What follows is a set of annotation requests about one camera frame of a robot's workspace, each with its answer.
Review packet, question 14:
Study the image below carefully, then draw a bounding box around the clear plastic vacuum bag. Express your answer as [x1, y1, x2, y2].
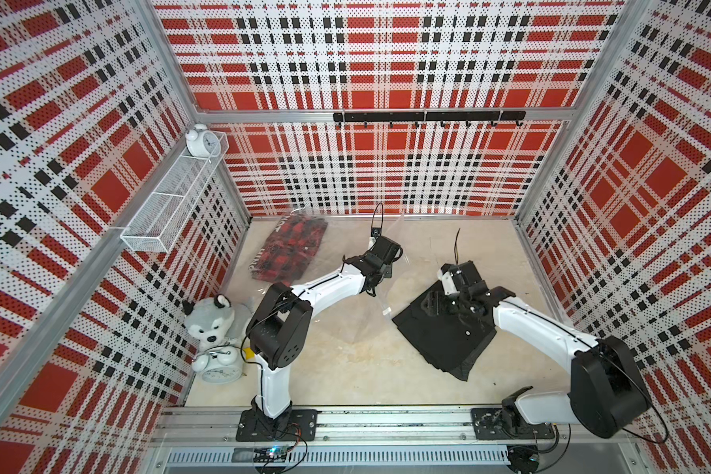
[247, 205, 411, 344]

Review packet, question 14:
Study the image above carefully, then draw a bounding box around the red black plaid shirt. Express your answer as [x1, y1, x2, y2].
[248, 214, 328, 284]

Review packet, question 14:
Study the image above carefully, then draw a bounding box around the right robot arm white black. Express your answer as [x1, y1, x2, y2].
[437, 261, 652, 438]

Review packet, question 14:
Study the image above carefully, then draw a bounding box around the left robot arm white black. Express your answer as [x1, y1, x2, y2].
[245, 235, 403, 421]

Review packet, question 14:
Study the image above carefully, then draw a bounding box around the grey husky plush toy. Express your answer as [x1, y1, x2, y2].
[182, 294, 251, 352]

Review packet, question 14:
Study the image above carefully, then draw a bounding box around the white alarm clock on floor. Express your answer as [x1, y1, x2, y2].
[192, 346, 244, 384]

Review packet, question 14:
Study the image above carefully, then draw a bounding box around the white alarm clock on shelf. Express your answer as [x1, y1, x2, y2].
[186, 124, 220, 158]

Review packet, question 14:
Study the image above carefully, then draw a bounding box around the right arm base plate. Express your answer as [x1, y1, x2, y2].
[471, 406, 556, 442]

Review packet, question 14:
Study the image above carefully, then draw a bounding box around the aluminium mounting rail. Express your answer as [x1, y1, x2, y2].
[147, 404, 641, 448]

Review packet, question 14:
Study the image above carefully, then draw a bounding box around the black hook rail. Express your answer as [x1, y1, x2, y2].
[333, 111, 527, 124]

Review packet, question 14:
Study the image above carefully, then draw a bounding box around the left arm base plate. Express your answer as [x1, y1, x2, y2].
[235, 408, 319, 442]

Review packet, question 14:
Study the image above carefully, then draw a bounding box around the electronics board with cables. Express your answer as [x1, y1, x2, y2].
[231, 446, 310, 474]

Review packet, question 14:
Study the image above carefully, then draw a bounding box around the white wire mesh shelf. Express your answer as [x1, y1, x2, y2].
[122, 130, 228, 254]

